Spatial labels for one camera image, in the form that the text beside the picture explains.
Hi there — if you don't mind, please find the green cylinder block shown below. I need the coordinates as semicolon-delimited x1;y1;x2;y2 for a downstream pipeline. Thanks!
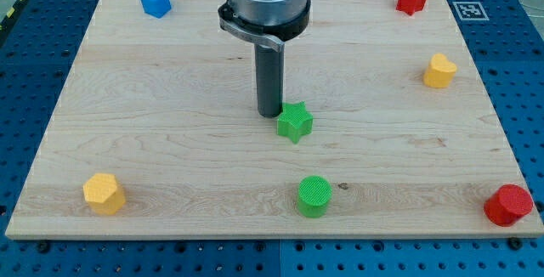
297;175;332;218

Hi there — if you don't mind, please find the yellow hexagon block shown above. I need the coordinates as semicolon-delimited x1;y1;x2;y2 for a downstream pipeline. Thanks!
82;173;126;215

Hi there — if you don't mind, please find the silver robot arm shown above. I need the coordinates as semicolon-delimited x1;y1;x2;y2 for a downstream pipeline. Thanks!
218;0;311;118

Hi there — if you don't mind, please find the blue cube block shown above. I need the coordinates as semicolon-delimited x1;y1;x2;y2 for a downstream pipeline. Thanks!
140;0;172;19

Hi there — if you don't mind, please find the red cylinder block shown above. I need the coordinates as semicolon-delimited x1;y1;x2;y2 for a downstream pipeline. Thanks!
484;184;533;227

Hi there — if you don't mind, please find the wooden board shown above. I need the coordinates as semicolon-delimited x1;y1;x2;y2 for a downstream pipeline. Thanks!
6;0;543;240

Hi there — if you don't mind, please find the yellow heart block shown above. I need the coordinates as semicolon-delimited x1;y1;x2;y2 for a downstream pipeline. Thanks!
422;54;457;88

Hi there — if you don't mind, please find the green star block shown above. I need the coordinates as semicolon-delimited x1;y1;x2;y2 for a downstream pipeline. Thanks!
276;101;314;144

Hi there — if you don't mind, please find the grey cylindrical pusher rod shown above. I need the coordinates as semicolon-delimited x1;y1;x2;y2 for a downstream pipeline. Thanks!
254;44;284;118

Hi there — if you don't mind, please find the fiducial marker tag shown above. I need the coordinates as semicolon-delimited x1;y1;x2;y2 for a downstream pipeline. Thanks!
453;1;489;21

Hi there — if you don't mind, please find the black clamp ring with lever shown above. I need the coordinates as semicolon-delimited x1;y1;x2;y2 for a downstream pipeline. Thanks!
218;0;311;53

